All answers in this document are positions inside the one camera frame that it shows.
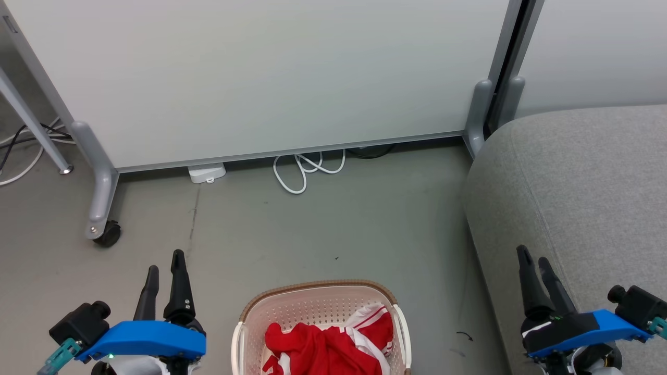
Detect cream perforated laundry basket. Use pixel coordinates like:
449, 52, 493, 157
231, 280, 413, 375

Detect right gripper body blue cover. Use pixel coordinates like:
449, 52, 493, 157
522, 309, 653, 360

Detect black caster wheel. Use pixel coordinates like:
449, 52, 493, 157
93, 220, 122, 248

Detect grey fabric sofa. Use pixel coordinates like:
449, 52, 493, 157
463, 104, 667, 375

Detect red and white garment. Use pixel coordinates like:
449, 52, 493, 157
262, 305, 394, 375

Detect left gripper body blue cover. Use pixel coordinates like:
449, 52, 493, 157
77, 320, 207, 363

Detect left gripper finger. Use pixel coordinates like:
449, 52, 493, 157
163, 249, 197, 321
133, 265, 160, 321

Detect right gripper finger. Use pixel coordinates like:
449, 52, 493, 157
516, 244, 556, 320
538, 256, 577, 315

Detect white looped cable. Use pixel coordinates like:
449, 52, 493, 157
273, 150, 347, 195

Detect white power adapter box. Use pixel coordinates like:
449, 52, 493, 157
188, 163, 227, 184

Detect white power strip with cables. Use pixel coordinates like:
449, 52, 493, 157
0, 121, 75, 173

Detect white partition panel grey frame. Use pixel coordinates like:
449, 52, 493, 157
0, 0, 523, 173
513, 0, 667, 118

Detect grey partition foot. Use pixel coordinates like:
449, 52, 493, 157
490, 77, 526, 132
70, 121, 121, 241
463, 79, 493, 159

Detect white floor cable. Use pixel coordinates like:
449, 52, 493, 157
0, 118, 67, 186

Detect grey metal table leg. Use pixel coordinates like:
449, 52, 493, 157
0, 67, 74, 175

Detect black cable under partition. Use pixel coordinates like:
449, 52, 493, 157
346, 144, 395, 159

